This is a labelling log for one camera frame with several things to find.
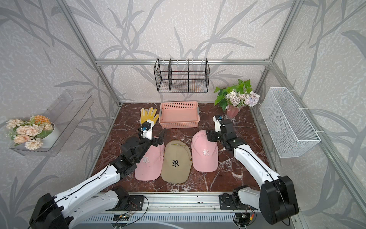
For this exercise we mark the white pot peach flowers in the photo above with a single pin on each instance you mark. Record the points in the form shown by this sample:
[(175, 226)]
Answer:
[(34, 133)]

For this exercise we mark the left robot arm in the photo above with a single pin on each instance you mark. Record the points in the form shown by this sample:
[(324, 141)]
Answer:
[(47, 215)]

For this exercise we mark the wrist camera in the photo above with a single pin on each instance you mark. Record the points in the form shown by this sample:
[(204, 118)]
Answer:
[(218, 122), (145, 132)]

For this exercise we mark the white mesh wall basket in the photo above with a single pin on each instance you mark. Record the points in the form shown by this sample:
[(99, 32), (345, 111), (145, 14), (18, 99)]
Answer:
[(290, 129)]

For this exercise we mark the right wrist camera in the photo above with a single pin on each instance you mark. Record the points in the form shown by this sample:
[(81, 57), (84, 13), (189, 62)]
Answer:
[(218, 122)]

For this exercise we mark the black wire rack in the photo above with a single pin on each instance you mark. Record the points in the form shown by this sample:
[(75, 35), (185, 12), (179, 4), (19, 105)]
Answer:
[(182, 76)]

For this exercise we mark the pink baseball cap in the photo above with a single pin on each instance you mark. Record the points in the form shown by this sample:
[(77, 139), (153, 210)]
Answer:
[(204, 153), (150, 166)]

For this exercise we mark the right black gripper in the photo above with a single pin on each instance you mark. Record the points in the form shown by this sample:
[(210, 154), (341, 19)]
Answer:
[(210, 135)]

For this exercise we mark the clear acrylic shelf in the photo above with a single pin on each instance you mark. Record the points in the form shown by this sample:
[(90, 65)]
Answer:
[(65, 113)]

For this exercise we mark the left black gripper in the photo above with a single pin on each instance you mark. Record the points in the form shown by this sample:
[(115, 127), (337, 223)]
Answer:
[(160, 140)]

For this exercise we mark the yellow work glove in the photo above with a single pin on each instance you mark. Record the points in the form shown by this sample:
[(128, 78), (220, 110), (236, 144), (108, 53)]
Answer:
[(149, 114)]

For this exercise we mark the pink vase with flowers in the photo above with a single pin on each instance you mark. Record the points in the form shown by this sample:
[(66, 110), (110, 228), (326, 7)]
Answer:
[(232, 99)]

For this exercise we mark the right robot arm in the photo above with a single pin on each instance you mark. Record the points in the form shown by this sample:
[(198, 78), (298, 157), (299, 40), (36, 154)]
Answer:
[(276, 199)]

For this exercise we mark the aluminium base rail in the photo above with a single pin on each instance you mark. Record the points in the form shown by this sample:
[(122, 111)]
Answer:
[(180, 201)]

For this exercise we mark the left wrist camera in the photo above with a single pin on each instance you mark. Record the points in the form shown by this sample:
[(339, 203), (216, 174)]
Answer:
[(145, 132)]

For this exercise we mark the pink plastic basket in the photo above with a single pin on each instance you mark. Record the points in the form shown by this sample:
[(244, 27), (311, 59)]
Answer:
[(184, 114)]

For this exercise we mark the beige baseball cap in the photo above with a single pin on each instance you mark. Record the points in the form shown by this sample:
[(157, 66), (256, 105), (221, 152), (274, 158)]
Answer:
[(177, 162)]

